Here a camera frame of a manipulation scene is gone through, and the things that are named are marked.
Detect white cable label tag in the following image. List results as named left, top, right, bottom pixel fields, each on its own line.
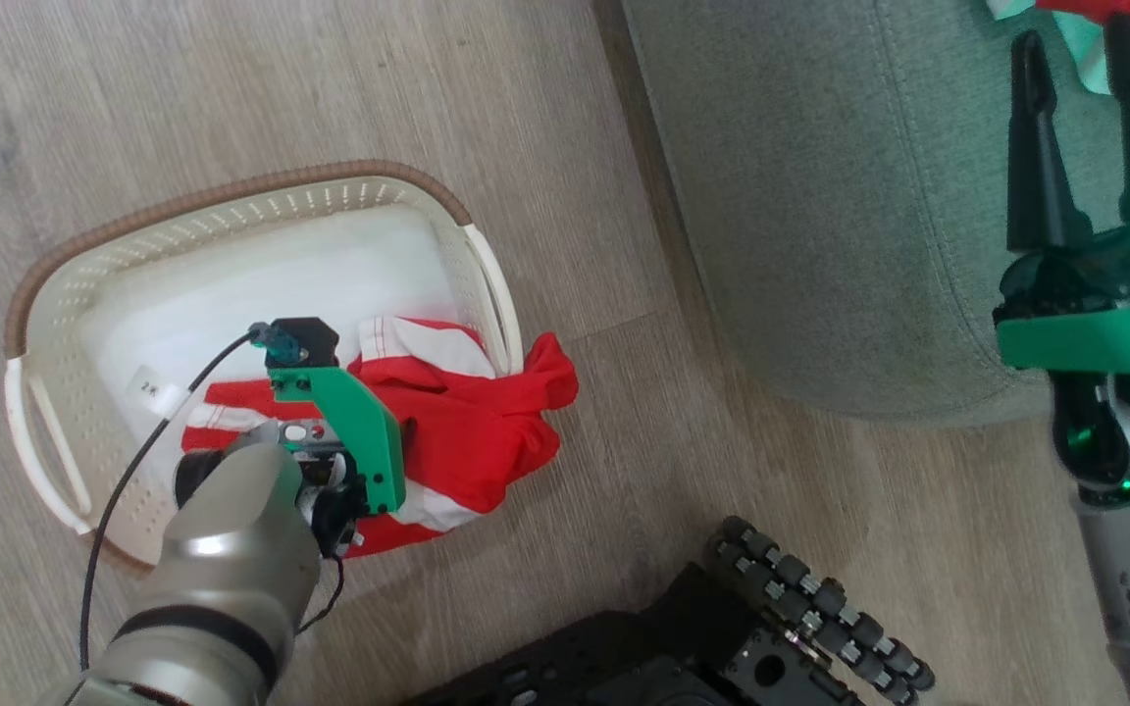
left=126, top=364, right=191, bottom=420

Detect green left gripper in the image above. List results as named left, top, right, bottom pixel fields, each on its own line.
left=268, top=365, right=408, bottom=562

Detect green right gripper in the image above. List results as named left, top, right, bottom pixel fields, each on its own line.
left=992, top=11, right=1130, bottom=375

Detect grey fabric sofa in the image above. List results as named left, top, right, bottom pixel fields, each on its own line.
left=620, top=0, right=1130, bottom=429

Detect red garment white stripes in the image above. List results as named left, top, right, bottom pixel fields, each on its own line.
left=985, top=0, right=1130, bottom=99

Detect cream plastic laundry basket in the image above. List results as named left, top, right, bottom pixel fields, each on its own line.
left=3, top=159, right=526, bottom=576

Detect thin black camera cable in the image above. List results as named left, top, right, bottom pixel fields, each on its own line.
left=78, top=328, right=278, bottom=674

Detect red jersey white trim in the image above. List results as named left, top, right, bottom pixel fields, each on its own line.
left=180, top=316, right=581, bottom=560

